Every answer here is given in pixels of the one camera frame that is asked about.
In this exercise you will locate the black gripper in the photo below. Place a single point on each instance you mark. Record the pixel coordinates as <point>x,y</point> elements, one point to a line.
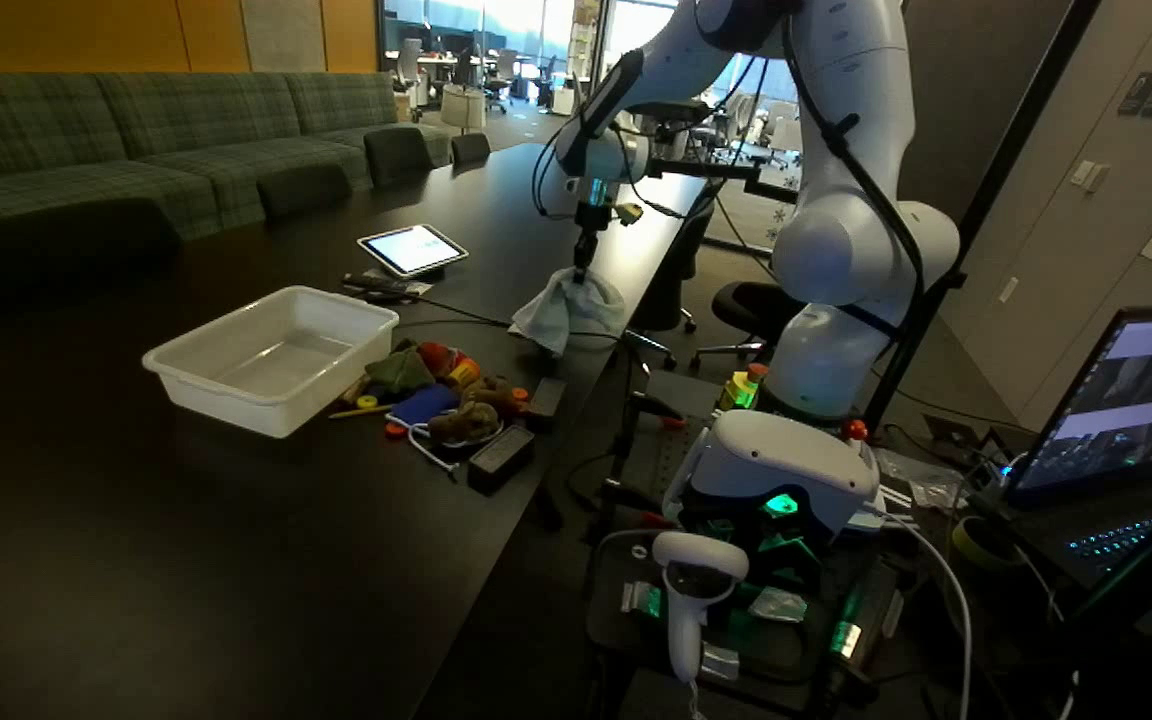
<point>597,183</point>

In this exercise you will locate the white terry towel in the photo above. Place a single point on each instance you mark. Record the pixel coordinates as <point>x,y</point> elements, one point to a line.
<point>562,314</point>

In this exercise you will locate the grey rectangular block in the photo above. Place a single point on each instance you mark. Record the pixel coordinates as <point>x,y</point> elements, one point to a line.
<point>545,401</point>

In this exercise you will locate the red plush ball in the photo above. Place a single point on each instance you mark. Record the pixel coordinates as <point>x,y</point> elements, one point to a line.
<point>435,358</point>

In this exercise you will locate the long dark grey bar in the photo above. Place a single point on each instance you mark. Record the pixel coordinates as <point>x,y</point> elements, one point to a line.
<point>503,458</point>

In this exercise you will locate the green plush toy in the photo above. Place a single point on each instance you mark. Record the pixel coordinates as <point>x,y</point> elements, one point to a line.
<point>397,373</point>

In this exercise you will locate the blue plush toy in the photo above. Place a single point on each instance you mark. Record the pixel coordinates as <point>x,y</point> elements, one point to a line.
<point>423,406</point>

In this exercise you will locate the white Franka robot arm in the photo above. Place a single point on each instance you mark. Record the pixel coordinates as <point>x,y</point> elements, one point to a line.
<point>858,243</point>

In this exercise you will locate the white plastic storage box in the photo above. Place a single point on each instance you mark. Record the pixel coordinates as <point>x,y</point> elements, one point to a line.
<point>269,360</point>

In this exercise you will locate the black electronics box green lights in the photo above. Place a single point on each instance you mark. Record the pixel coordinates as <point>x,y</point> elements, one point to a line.
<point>791,626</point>

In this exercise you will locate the black office chair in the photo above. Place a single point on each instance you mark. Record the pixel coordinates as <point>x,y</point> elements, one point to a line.
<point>470,148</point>
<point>397,156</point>
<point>301,189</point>
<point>68,249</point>

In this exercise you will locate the black round stool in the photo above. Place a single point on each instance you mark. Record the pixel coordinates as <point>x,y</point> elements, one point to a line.
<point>744,309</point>

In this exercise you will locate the tablet with lit screen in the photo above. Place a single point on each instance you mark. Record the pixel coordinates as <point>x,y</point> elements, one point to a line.
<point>408,249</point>

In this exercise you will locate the small yellow green bottle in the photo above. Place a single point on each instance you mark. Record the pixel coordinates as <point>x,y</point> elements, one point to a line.
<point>741,391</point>

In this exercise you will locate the white VR headset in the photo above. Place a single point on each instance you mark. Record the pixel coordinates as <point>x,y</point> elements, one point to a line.
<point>782,462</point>

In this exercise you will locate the white VR controller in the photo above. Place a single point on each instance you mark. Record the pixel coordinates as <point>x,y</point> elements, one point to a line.
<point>692,573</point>

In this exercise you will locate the black diagonal pole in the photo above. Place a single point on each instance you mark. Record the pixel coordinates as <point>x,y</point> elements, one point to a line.
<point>991,201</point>

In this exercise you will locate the green plaid sofa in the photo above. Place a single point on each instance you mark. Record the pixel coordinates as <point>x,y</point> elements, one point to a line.
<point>136,132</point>

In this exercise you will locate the open black laptop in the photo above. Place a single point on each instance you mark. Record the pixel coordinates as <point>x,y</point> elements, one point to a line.
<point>1136,401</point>

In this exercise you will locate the white wall switch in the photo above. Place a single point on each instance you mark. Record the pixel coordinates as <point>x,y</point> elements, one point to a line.
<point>1091,179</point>

